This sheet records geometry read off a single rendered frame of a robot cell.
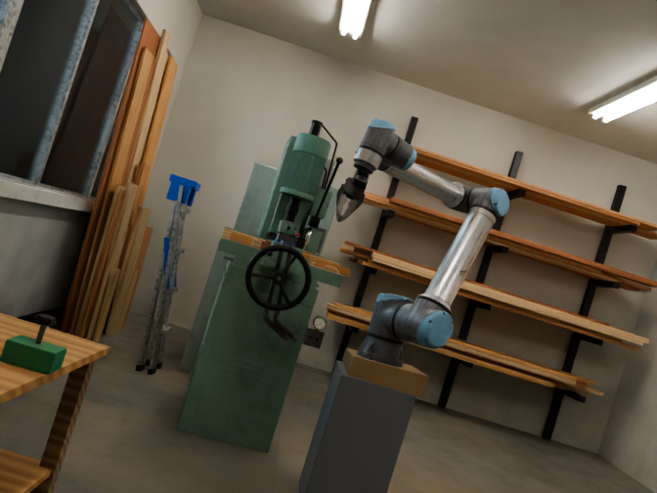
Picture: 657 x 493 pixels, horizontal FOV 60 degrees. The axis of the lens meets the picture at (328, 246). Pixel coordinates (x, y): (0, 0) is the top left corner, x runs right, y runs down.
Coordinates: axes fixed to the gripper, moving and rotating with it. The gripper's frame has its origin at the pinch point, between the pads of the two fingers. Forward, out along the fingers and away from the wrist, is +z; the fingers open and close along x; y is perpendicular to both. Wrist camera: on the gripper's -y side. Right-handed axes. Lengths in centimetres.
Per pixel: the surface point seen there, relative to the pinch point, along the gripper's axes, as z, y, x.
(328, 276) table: 16, 82, -7
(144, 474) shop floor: 112, 29, 25
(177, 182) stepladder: -1, 150, 94
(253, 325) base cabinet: 51, 80, 15
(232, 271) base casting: 32, 77, 34
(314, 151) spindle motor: -36, 83, 24
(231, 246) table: 22, 75, 39
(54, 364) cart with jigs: 65, -59, 44
